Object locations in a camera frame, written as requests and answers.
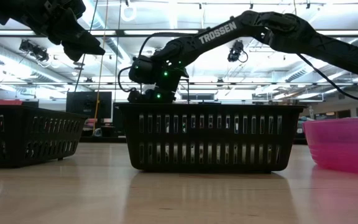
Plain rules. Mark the black monitor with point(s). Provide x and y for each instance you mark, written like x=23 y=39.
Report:
x=89 y=105

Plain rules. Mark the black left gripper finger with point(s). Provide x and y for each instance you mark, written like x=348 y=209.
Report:
x=87 y=46
x=73 y=55

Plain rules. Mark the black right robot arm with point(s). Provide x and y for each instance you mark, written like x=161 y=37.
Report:
x=253 y=31

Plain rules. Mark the pink translucent plastic bowl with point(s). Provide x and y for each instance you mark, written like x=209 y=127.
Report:
x=343 y=146

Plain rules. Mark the black overhead beam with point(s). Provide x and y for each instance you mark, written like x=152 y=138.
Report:
x=119 y=32

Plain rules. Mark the black slotted plastic basket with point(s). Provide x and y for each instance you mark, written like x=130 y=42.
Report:
x=17 y=138
x=210 y=138

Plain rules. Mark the red flat object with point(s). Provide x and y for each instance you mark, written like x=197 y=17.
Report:
x=8 y=102

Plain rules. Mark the black hanging camera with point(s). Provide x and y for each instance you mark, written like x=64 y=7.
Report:
x=235 y=53
x=36 y=51

